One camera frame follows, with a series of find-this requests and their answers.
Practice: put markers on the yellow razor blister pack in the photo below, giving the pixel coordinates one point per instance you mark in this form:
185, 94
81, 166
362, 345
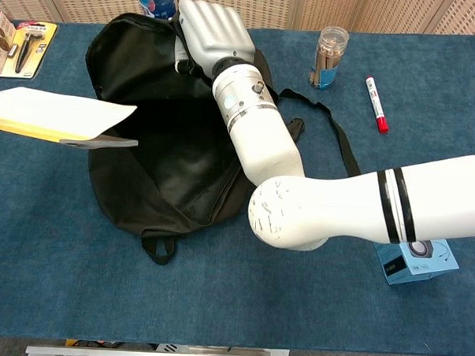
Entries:
28, 48

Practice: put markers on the light blue speaker box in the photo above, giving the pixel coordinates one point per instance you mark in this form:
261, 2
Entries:
415, 264

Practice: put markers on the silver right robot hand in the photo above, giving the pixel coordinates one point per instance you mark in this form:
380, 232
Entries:
216, 35

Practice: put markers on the white and yellow Lexicon book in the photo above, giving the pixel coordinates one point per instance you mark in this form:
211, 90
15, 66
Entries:
59, 113

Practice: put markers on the black fabric backpack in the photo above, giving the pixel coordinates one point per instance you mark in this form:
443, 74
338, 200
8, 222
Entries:
174, 171

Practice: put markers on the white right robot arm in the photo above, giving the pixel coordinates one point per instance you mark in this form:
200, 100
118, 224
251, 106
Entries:
319, 205

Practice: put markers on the beige woven partition screen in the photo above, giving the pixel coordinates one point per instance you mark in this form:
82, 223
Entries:
292, 9

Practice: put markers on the clear jar of wooden sticks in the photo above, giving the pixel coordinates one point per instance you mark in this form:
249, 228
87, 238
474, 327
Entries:
327, 59

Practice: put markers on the red and white marker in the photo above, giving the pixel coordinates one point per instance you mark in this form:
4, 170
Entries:
376, 105

